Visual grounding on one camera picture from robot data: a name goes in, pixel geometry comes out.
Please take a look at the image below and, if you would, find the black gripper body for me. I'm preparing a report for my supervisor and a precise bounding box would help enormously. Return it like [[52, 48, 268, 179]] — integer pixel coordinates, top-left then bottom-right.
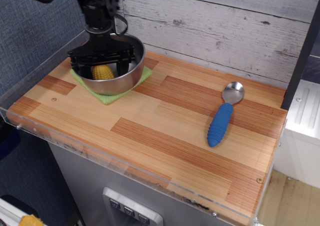
[[67, 34, 136, 70]]

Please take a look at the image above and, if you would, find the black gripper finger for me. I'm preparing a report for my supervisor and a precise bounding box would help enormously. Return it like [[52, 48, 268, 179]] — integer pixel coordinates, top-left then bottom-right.
[[116, 59, 130, 74], [74, 64, 93, 80]]

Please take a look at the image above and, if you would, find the yellow toy corn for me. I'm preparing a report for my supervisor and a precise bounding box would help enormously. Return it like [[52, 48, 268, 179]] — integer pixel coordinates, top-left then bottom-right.
[[92, 64, 115, 80]]

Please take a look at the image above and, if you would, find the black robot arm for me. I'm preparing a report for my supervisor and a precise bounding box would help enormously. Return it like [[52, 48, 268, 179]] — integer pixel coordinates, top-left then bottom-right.
[[68, 0, 135, 79]]

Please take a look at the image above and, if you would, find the silver metal pot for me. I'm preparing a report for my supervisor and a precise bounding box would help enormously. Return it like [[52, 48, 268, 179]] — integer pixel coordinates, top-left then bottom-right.
[[80, 35, 146, 95]]

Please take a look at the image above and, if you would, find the green cloth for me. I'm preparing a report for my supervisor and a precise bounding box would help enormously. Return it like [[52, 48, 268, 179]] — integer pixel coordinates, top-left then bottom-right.
[[69, 66, 152, 105]]

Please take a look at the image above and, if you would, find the clear acrylic guard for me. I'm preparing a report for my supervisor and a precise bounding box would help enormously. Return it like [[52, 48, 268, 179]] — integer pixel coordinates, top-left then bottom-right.
[[0, 21, 287, 223]]

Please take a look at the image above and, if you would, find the silver toy fridge cabinet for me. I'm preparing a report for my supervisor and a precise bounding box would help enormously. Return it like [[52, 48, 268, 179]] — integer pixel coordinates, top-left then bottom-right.
[[49, 143, 252, 225]]

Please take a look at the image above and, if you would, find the silver dispenser button panel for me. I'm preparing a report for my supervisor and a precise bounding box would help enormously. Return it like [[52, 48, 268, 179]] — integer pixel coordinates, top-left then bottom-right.
[[102, 187, 164, 225]]

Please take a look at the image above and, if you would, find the yellow black object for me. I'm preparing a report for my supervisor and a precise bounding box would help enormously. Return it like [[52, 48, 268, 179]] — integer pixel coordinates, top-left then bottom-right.
[[18, 214, 45, 226]]

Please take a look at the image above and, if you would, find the white box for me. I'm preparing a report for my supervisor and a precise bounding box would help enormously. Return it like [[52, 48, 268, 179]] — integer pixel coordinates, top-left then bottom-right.
[[273, 80, 320, 188]]

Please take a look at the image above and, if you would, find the blue handled metal spoon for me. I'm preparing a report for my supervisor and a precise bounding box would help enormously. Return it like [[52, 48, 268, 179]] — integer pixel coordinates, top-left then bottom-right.
[[207, 82, 244, 147]]

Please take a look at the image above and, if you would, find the black vertical post right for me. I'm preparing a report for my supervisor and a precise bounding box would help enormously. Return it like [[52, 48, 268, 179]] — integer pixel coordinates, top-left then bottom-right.
[[281, 2, 320, 110]]

